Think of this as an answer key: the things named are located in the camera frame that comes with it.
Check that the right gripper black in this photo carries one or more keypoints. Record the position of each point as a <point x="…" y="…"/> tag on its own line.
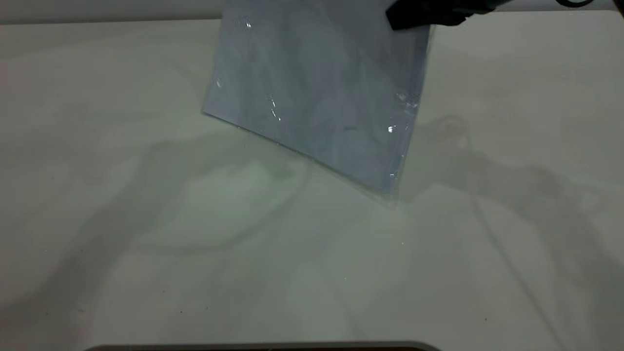
<point x="475" y="5"/>

